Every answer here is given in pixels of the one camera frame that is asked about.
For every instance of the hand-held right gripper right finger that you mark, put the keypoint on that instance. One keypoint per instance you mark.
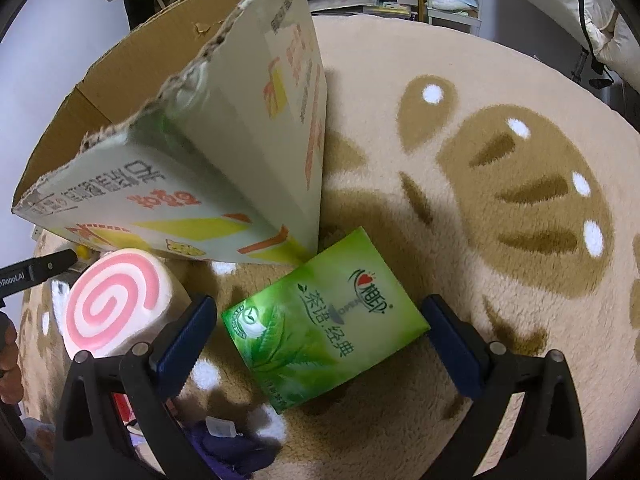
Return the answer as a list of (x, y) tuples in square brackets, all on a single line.
[(450, 345)]

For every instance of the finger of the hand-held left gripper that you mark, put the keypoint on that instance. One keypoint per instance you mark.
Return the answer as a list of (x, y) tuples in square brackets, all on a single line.
[(52, 262)]

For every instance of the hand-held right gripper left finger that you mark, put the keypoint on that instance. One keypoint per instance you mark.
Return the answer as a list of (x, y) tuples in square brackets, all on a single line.
[(190, 345)]

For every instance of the yellow plush toy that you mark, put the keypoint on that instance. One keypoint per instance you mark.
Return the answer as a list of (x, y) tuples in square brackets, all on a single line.
[(83, 253)]

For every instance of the pink swirl plush cushion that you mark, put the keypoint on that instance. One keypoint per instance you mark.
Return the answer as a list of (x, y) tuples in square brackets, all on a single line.
[(110, 300)]

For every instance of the purple plush doll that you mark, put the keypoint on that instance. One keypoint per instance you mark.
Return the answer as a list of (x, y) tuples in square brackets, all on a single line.
[(225, 455)]

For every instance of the green tissue pack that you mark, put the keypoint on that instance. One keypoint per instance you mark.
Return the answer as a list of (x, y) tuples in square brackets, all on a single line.
[(320, 320)]

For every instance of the printed cardboard box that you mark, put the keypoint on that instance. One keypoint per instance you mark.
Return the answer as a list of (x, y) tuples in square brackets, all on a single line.
[(225, 160)]

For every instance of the person's left hand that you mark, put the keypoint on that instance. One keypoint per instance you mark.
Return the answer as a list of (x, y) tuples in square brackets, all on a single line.
[(7, 360)]

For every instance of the beige patterned rug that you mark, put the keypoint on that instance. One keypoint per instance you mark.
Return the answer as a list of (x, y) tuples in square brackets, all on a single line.
[(400, 210)]

